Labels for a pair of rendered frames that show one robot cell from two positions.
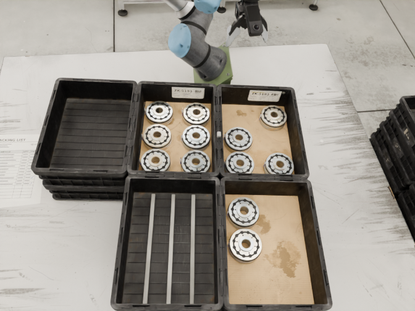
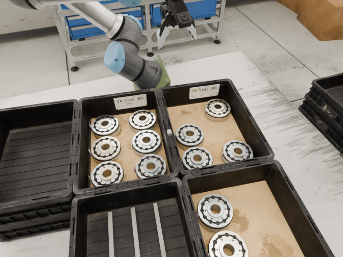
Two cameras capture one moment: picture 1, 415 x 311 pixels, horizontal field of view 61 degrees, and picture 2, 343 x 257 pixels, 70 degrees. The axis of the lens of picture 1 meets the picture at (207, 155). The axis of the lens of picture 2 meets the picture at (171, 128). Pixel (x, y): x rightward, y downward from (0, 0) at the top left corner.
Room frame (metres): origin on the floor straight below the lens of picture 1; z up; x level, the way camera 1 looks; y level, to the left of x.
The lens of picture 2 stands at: (0.19, 0.00, 1.55)
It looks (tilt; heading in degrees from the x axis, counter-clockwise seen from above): 49 degrees down; 356
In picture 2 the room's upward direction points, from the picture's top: straight up
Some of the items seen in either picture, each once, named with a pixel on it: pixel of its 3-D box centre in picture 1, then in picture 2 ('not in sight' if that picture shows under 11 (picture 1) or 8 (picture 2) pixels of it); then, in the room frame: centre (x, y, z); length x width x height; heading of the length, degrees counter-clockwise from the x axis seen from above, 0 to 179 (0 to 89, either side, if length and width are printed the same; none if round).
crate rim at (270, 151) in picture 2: (259, 129); (209, 120); (0.76, -0.17, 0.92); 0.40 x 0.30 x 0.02; 7
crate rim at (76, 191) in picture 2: (175, 126); (123, 133); (0.73, 0.12, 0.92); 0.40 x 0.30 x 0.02; 7
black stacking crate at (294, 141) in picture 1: (257, 137); (207, 129); (0.76, -0.17, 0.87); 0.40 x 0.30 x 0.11; 7
